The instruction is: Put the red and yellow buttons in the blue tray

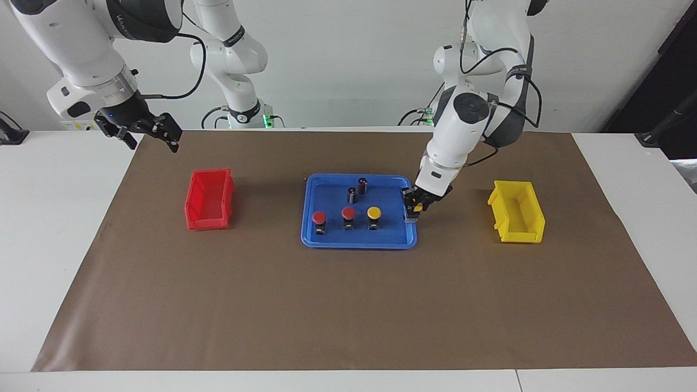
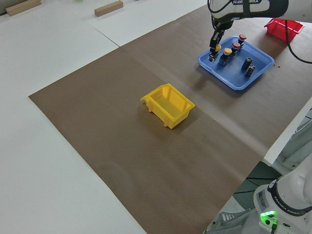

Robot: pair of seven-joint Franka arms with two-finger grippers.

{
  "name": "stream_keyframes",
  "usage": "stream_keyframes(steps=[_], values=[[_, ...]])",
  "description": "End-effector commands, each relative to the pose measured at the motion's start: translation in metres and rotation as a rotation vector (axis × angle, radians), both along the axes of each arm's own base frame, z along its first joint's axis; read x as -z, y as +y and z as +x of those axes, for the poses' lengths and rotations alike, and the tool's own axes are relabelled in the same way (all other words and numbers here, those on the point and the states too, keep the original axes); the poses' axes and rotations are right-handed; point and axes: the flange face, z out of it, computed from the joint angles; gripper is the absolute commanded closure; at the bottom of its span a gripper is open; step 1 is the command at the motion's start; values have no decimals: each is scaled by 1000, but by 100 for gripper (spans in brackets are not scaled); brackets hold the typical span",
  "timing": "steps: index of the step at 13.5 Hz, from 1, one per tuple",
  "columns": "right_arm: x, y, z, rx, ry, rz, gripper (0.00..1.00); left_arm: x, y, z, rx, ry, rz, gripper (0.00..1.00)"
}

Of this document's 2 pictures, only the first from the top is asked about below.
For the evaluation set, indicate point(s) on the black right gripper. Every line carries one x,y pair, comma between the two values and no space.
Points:
130,114

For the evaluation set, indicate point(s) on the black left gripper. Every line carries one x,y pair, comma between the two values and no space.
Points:
433,199

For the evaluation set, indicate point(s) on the yellow push button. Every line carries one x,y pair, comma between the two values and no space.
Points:
417,207
374,212

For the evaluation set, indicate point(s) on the red push button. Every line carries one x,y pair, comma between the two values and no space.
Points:
348,213
319,218

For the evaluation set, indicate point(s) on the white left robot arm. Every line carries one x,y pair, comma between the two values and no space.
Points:
463,130

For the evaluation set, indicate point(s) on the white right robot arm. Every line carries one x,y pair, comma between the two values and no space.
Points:
81,43

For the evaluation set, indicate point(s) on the blue plastic tray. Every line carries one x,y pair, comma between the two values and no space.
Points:
392,237

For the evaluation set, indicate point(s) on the black cylindrical capacitor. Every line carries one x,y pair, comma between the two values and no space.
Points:
362,186
352,196

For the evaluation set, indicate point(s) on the red plastic bin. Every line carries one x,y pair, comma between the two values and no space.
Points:
209,215

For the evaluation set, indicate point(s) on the brown paper mat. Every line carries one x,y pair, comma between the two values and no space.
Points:
348,305

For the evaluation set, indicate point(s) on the yellow plastic bin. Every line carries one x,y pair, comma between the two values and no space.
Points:
536,231

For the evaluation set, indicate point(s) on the black table clamp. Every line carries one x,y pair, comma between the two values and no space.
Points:
11,136

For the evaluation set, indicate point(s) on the black stand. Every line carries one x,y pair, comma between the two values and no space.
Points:
670,122

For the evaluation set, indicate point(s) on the black background panel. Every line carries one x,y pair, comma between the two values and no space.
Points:
670,76

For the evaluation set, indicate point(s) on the white wall power strip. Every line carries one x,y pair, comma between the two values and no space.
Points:
76,126

